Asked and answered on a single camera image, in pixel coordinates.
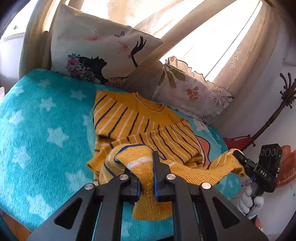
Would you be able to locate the red object beside bed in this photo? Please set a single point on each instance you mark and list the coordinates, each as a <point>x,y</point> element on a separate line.
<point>237,142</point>

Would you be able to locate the yellow striped knit sweater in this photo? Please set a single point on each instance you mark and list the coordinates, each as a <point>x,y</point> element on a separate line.
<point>129,129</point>

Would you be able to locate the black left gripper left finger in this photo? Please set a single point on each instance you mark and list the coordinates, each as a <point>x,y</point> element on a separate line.
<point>92,213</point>

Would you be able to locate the white gloved right hand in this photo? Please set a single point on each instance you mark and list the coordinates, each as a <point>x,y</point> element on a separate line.
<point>249,206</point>

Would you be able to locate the woman silhouette print pillow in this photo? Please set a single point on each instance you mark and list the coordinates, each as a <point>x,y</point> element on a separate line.
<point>95,49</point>

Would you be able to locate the black camera box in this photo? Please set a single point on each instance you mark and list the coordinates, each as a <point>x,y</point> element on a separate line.
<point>270,157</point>

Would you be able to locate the beige sheer curtain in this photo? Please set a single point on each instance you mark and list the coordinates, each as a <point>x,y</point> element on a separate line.
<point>229,42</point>

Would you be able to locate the turquoise star fleece blanket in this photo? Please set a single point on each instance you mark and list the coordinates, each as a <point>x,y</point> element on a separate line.
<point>47,138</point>

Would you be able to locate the dark branch wall decoration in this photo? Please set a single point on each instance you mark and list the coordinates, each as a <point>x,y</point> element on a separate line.
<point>287,97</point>

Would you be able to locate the red leaf wall decoration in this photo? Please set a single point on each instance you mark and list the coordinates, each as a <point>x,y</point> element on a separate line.
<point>287,167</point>

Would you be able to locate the floral leaf print pillow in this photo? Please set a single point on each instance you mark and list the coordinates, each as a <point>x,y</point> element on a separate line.
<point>187,91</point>

